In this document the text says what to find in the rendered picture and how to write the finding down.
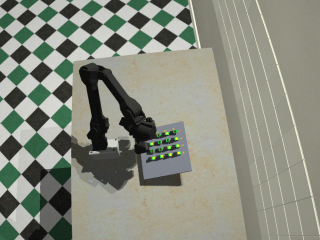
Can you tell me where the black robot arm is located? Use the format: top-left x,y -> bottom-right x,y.
79,62 -> 157,151

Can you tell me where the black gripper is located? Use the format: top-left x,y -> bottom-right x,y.
129,133 -> 150,154

